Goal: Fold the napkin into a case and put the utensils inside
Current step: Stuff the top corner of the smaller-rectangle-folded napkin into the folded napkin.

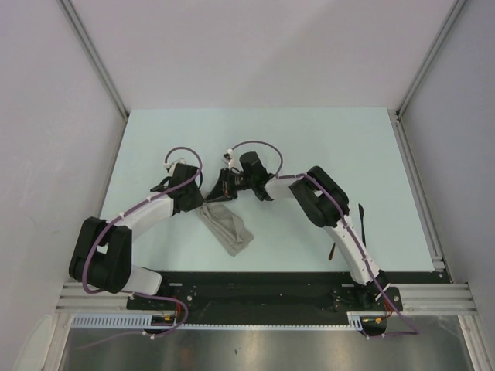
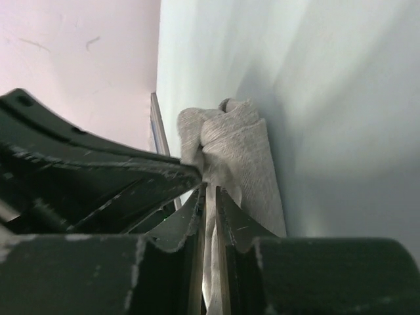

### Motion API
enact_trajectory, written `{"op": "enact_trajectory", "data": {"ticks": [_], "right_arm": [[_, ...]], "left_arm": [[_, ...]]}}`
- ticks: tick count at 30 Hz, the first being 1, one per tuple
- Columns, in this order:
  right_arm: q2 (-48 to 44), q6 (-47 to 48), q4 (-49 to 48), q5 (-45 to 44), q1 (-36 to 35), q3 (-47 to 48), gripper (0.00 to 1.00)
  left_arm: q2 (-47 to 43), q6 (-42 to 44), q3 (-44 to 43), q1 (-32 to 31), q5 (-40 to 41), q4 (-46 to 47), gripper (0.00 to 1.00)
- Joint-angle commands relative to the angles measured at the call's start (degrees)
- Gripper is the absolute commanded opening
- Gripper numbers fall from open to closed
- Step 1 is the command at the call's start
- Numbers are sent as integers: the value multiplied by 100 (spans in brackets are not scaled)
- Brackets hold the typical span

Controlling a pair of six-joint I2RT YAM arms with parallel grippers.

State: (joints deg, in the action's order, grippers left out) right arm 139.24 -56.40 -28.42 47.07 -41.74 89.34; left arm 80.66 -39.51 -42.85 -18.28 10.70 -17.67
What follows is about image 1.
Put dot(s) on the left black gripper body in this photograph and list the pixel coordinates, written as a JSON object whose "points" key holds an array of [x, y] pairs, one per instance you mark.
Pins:
{"points": [[195, 198]]}

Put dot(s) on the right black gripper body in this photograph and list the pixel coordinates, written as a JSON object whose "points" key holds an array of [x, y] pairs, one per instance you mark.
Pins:
{"points": [[243, 182]]}

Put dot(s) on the grey cloth napkin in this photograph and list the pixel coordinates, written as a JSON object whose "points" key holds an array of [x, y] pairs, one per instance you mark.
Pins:
{"points": [[227, 227]]}

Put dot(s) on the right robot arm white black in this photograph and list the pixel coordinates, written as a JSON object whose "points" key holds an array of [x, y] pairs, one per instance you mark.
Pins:
{"points": [[321, 199]]}

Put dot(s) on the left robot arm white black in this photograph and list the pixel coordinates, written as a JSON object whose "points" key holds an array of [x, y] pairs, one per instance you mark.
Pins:
{"points": [[102, 256]]}

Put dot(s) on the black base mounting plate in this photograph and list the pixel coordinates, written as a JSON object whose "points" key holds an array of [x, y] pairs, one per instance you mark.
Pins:
{"points": [[272, 299]]}

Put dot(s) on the copper fork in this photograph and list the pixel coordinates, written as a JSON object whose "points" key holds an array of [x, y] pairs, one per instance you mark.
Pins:
{"points": [[332, 252]]}

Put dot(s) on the black knife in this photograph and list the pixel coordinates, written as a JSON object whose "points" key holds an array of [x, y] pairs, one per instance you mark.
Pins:
{"points": [[362, 229]]}

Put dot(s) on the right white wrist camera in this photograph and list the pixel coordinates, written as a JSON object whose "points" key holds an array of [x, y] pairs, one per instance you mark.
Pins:
{"points": [[229, 158]]}

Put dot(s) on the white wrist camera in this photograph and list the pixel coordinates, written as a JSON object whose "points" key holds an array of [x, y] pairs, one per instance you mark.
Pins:
{"points": [[169, 166], [229, 158]]}

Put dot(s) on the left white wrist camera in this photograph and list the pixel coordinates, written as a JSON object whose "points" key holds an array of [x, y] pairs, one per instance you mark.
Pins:
{"points": [[169, 166]]}

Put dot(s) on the aluminium front rail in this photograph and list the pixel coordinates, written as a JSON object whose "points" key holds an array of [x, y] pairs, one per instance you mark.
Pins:
{"points": [[417, 299]]}

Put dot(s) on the right aluminium corner post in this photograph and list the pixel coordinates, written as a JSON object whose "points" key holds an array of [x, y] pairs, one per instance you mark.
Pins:
{"points": [[447, 26]]}

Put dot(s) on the aluminium corner post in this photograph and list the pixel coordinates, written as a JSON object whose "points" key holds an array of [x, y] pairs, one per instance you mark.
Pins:
{"points": [[447, 26], [83, 37]]}

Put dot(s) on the left aluminium corner post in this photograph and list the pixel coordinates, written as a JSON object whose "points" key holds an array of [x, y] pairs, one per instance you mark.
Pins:
{"points": [[83, 37]]}

